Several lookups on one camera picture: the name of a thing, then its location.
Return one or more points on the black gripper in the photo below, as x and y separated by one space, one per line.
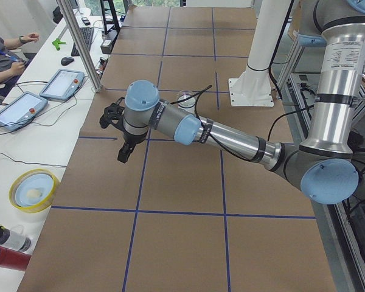
133 137

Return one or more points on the white enamel cup blue rim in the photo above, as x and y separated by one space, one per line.
189 108

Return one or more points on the far teach pendant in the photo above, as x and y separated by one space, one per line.
63 85

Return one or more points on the teach pendant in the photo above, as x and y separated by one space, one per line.
63 85
21 111

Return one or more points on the black desktop box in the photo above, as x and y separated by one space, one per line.
108 42

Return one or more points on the yellow tape roll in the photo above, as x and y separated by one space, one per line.
34 191

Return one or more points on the black computer mouse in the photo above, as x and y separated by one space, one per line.
66 61

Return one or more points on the near teach pendant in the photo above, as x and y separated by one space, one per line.
21 111

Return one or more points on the black keyboard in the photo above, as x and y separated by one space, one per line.
87 35

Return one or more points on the green plastic tool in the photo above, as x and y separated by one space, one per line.
57 43

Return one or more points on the seated person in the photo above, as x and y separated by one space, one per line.
11 65

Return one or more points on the red bottle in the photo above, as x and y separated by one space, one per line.
12 259

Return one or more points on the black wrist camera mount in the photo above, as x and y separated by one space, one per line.
113 115

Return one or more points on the aluminium frame post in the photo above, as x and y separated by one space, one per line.
85 56

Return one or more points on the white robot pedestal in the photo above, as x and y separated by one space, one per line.
253 87

